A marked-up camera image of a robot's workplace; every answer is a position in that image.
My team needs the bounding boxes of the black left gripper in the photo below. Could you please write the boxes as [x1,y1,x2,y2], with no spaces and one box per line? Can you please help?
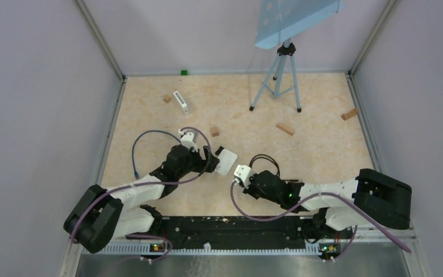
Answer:
[177,145,219,179]

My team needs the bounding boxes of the white TP-Link switch box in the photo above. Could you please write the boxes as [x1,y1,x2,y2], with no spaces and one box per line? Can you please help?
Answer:
[215,149,238,175]

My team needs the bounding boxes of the black ethernet cable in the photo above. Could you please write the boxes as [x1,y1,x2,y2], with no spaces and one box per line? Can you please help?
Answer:
[249,154,299,184]

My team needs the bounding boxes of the blue ethernet cable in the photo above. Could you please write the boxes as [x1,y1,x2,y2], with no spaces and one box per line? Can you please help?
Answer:
[132,130,182,179]

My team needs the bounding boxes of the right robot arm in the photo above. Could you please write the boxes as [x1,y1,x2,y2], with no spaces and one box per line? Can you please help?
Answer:
[234,165,412,238]

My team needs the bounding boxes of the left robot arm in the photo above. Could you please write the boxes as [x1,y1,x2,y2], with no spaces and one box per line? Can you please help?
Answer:
[63,144,225,253]

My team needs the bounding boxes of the small wooden cube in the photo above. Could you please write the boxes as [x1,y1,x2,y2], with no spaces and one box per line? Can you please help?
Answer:
[210,126,220,137]

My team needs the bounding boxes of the flat wooden plank block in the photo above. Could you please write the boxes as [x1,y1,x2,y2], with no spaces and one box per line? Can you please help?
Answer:
[276,122,295,136]

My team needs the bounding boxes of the curved wooden block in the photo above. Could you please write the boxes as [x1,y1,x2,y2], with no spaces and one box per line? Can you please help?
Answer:
[341,107,359,121]

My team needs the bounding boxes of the light blue tripod stand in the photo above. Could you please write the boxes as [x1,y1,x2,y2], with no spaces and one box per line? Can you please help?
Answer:
[249,0,344,113]

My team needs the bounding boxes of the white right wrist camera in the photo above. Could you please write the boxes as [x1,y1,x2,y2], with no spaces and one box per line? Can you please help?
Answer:
[231,164,255,189]

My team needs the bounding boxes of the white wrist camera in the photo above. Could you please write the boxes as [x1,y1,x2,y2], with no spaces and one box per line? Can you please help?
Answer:
[231,164,255,189]
[178,129,199,153]

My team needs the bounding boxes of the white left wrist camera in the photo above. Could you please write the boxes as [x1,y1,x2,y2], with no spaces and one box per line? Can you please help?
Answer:
[178,129,199,153]

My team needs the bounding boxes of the long white network switch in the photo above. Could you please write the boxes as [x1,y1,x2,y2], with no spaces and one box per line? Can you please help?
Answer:
[172,91,190,115]

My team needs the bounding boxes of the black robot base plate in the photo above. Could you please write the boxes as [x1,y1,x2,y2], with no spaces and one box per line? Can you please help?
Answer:
[147,216,352,250]

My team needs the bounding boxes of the wooden cube near switch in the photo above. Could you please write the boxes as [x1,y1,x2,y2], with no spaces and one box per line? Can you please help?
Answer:
[163,95,171,103]

